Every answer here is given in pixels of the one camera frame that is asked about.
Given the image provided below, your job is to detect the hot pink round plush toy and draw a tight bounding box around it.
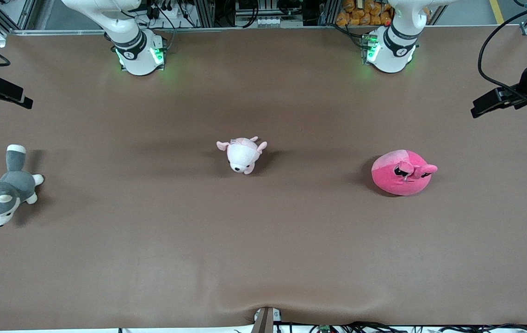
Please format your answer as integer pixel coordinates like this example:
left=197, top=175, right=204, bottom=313
left=371, top=149, right=438, bottom=197

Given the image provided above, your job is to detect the grey and white husky plush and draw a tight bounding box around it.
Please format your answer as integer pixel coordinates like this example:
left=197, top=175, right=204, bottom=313
left=0, top=144, right=44, bottom=227

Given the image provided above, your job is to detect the orange snack packets pile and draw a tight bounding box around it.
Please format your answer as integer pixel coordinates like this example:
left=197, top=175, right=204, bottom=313
left=336, top=0, right=430, bottom=26

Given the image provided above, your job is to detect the white and pink plush dog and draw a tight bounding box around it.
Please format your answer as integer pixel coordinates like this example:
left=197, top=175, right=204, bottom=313
left=217, top=136, right=268, bottom=175

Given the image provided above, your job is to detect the white power strip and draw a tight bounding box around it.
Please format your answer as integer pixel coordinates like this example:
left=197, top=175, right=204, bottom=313
left=244, top=17, right=283, bottom=27

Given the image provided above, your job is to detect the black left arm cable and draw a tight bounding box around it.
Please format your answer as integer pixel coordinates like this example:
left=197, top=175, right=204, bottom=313
left=478, top=2, right=527, bottom=100

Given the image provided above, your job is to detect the camera mount post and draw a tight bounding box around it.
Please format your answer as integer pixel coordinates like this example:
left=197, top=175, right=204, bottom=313
left=253, top=307, right=282, bottom=333

